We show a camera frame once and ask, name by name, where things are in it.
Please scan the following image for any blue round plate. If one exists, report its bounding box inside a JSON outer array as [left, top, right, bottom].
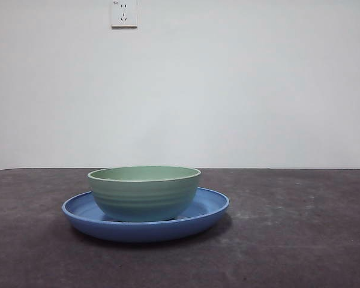
[[62, 187, 230, 243]]

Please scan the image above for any white wall socket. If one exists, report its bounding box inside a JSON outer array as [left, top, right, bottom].
[[110, 0, 138, 29]]

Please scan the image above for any green ribbed bowl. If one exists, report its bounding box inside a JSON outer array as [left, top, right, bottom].
[[87, 166, 202, 223]]

